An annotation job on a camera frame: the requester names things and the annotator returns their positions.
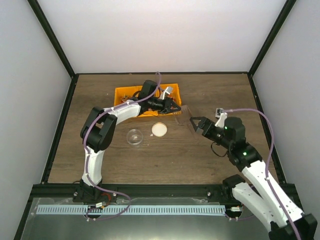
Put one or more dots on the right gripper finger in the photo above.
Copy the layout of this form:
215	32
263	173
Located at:
198	128
197	120

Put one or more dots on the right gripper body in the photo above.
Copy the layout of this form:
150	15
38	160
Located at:
211	135

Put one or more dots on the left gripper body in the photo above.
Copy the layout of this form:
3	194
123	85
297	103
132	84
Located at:
162	108

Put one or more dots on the orange bin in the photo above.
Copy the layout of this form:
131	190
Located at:
175	95
148	113
121	94

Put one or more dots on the brown plastic scoop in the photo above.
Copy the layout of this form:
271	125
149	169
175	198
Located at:
182	118

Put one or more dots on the clear plastic jar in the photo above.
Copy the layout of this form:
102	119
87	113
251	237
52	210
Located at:
135	137

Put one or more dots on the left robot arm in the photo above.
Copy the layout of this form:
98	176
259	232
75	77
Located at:
98	130

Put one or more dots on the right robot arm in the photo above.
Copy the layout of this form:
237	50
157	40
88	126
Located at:
258	191

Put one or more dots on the gold jar lid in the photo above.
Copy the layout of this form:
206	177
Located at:
159	129

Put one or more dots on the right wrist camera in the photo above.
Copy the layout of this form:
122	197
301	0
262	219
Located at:
221	116

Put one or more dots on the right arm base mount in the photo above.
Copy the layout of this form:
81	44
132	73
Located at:
225	193

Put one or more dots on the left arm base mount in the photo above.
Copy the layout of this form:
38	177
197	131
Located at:
92	196

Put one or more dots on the black aluminium frame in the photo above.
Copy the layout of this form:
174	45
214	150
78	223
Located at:
58	190

